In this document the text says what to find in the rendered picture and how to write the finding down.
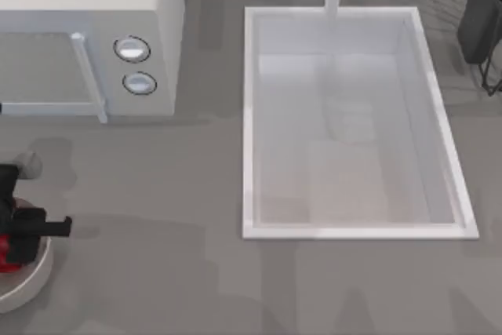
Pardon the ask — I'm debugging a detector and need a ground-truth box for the black metal stand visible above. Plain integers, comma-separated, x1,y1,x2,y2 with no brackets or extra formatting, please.
456,0,502,97

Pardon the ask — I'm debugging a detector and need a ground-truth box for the pale round bowl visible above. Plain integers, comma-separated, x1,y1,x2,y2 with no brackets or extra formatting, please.
0,195,55,315

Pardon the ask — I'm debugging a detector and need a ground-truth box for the small round microwave knob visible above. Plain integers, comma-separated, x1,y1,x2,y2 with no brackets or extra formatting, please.
121,71,158,97

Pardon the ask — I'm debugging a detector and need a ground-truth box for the pale microwave oven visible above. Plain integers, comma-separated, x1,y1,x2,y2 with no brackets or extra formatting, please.
0,0,186,125

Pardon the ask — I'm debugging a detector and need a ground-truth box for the pale microwave door handle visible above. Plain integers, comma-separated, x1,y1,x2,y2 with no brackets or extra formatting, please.
70,31,109,125

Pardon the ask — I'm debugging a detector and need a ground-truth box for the red object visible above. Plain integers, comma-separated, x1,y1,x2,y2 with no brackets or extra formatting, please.
0,196,41,274

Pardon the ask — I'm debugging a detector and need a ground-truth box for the white sink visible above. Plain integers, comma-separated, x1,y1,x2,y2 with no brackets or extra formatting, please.
236,5,481,241

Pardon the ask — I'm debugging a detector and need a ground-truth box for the large round microwave knob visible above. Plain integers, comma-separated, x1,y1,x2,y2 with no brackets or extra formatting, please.
112,35,152,64

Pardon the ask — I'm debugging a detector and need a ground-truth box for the glass microwave door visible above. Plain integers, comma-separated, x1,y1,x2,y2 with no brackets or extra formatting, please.
0,31,104,117

